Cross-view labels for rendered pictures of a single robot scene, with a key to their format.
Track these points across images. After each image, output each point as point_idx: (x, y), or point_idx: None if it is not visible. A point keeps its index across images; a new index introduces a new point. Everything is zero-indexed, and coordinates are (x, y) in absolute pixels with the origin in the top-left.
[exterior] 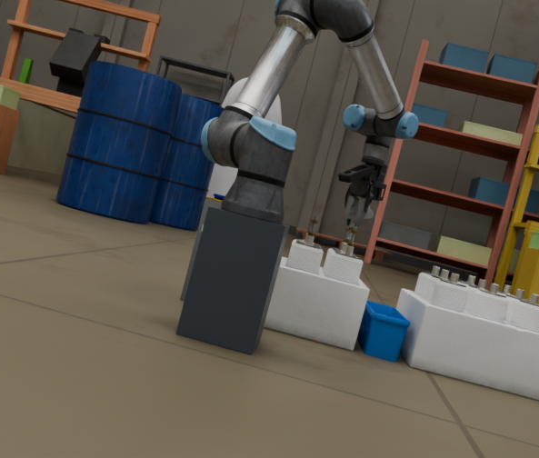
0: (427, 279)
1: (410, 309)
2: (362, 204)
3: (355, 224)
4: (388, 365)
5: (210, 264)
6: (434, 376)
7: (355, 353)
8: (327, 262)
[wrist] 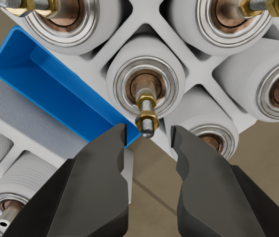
0: (29, 186)
1: (55, 137)
2: (88, 193)
3: (123, 123)
4: (3, 19)
5: None
6: None
7: None
8: (164, 46)
